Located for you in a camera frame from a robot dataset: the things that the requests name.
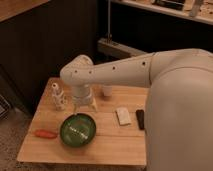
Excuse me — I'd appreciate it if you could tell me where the black remote control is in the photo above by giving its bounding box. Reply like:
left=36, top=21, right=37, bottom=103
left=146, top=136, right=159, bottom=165
left=136, top=110, right=145, bottom=130

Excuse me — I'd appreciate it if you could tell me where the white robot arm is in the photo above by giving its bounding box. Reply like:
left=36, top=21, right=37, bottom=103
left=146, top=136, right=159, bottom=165
left=60, top=48, right=213, bottom=171

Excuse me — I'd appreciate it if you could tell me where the metal shelf rack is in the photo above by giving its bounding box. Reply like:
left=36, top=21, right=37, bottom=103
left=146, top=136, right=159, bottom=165
left=97, top=0, right=213, bottom=59

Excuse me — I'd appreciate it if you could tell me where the green bowl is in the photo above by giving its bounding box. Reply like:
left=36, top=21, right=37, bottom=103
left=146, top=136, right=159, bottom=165
left=59, top=113, right=96, bottom=148

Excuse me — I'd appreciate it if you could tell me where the white sponge block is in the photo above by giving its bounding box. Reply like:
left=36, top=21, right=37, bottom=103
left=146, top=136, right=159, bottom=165
left=116, top=107, right=131, bottom=125

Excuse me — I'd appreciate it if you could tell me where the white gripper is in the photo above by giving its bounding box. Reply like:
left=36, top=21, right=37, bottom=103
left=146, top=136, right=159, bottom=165
left=72, top=85, right=98, bottom=115

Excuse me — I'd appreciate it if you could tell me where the wooden table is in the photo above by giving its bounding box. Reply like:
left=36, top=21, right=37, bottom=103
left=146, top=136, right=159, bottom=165
left=17, top=78, right=147, bottom=165

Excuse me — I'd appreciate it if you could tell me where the small white cup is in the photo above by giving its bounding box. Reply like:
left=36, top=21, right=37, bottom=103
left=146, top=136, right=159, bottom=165
left=101, top=85, right=112, bottom=97

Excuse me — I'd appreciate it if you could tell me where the orange carrot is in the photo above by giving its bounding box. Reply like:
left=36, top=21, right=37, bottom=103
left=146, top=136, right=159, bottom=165
left=34, top=130, right=57, bottom=139

